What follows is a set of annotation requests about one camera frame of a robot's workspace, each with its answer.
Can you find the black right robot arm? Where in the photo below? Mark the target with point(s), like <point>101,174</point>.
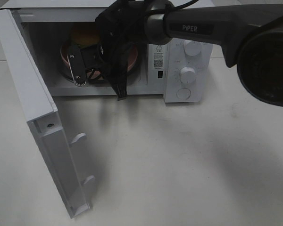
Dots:
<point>250,36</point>

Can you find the white microwave oven body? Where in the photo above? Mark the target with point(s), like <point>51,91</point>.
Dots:
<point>47,24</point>

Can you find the toy hamburger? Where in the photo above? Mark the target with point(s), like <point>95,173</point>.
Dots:
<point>84,34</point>

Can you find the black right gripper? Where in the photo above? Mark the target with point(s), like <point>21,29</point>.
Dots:
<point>117,29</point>

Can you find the upper white power knob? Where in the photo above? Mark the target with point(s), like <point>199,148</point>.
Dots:
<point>192,48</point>

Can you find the lower white timer knob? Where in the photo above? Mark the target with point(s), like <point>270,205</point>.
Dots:
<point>187,75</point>

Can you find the pink round plate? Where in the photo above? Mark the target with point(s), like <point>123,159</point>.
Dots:
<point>134,61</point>

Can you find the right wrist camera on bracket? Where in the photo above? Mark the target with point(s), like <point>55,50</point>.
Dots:
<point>77,66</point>

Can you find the white microwave door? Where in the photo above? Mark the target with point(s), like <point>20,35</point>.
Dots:
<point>41,114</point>

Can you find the round white door button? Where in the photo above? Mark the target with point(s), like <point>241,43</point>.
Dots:
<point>183,94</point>

